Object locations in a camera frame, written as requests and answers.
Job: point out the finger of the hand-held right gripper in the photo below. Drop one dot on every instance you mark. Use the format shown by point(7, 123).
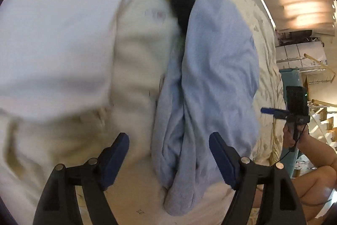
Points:
point(281, 116)
point(267, 110)

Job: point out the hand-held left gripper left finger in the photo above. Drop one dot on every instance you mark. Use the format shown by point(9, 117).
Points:
point(115, 161)

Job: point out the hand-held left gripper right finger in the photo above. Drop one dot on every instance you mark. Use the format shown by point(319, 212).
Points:
point(222, 161)

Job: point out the blue-grey shirt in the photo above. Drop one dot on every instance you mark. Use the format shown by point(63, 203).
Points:
point(216, 69)

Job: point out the black garment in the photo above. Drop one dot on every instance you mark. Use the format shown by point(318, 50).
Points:
point(181, 8)

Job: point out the white printed T-shirt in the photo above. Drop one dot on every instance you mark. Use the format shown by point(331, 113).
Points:
point(52, 30)

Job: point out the person's right forearm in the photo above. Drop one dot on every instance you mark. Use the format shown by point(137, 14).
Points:
point(323, 153)

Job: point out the person's right hand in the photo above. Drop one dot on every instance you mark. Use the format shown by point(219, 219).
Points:
point(305, 138)

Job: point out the wooden drying rack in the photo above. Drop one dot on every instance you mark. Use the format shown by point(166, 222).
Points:
point(326, 124)

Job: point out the metal stair railing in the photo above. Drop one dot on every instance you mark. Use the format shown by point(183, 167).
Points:
point(313, 59)

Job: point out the cream bear print duvet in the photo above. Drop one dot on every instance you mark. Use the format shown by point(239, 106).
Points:
point(137, 69)

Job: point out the teal padded bed frame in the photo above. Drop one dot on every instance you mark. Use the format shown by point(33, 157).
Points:
point(292, 77)

